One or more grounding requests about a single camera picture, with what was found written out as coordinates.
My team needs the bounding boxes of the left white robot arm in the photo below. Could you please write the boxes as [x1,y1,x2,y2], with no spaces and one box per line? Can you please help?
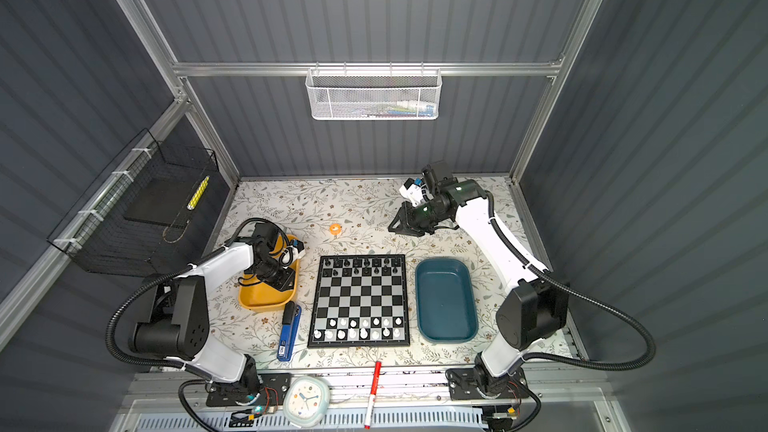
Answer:
[105,217,305,431]

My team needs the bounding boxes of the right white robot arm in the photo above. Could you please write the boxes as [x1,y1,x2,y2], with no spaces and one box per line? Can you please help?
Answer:
[388,161,657,397]

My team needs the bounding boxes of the yellow plastic tray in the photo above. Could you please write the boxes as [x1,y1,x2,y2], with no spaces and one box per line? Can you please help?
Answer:
[237,235,300,312]

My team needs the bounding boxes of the blue stapler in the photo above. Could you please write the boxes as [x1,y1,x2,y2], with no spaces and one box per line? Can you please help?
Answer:
[277,301,302,362]

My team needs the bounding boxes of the black white chessboard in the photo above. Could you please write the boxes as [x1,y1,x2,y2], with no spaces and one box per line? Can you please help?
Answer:
[307,254,410,349]

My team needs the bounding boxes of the teal plastic tray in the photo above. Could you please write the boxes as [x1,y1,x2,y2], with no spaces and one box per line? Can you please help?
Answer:
[415,257,478,344]

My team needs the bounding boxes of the small white clock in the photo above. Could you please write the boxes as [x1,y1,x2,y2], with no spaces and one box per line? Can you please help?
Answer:
[283,376,331,428]

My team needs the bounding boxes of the red white marker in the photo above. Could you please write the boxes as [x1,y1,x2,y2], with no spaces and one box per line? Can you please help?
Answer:
[363,361,382,430]

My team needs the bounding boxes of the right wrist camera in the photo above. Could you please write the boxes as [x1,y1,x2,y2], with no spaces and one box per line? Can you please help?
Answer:
[398,160,456,207]

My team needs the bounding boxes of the black wire basket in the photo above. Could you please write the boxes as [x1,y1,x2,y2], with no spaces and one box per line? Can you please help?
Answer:
[48,136,225,277]

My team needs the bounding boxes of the white wire basket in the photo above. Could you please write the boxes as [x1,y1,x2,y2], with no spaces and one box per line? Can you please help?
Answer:
[305,69,443,121]

